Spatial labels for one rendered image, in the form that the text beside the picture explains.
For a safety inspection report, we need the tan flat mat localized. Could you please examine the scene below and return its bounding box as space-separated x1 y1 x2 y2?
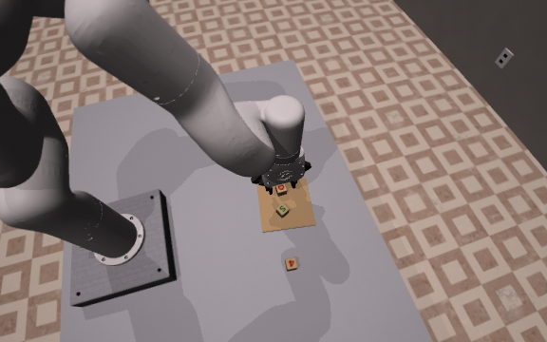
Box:
257 178 315 233

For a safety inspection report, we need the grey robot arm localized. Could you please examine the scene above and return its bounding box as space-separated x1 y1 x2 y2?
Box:
0 0 305 266

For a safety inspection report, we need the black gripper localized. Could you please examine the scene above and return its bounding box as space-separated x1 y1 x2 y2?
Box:
251 146 311 195

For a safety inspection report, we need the wooden letter block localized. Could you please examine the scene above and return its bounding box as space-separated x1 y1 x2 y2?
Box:
276 203 290 218
285 257 298 272
275 183 287 196

